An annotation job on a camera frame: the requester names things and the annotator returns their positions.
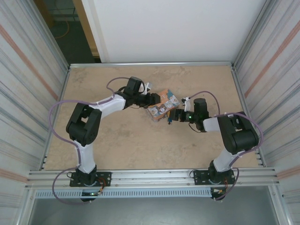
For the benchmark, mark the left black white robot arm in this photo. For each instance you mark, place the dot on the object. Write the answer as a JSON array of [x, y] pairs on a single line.
[[82, 126]]

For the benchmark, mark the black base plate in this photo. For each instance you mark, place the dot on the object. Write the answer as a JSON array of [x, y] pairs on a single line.
[[199, 177], [104, 179]]

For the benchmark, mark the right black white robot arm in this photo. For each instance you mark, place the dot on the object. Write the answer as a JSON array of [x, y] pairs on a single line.
[[241, 138]]

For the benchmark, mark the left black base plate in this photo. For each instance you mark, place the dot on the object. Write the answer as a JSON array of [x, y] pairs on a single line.
[[104, 179]]

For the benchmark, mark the left black controller board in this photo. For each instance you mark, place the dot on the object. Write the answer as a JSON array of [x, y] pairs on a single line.
[[90, 194]]

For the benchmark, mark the orange bear print tin box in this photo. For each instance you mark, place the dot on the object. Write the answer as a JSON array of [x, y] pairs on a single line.
[[164, 104]]

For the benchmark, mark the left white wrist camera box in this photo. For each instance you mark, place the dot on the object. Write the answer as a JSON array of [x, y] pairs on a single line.
[[147, 87]]

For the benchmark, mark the black controller board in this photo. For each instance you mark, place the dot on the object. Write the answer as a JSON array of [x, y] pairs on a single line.
[[90, 194], [219, 193]]

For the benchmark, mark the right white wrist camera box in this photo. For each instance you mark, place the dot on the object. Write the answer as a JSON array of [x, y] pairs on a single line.
[[187, 104]]

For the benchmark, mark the right black controller board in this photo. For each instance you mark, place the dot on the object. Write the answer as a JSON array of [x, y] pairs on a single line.
[[219, 193]]

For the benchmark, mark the small blue padlock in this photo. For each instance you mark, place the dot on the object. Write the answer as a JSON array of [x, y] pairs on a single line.
[[169, 121]]

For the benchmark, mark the wide aluminium mounting rail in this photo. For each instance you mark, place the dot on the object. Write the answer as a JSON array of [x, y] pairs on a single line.
[[152, 178]]

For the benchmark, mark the wooden door frame post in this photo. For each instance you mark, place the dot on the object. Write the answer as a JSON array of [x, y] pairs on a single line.
[[86, 25]]

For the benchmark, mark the thin aluminium table edge rail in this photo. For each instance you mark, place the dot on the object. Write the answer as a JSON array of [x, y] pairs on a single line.
[[150, 64]]

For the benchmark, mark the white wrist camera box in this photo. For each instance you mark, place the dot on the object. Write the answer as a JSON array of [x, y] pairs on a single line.
[[147, 87], [187, 104]]

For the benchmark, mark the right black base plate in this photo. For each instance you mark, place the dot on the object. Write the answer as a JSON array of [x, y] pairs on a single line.
[[199, 177]]

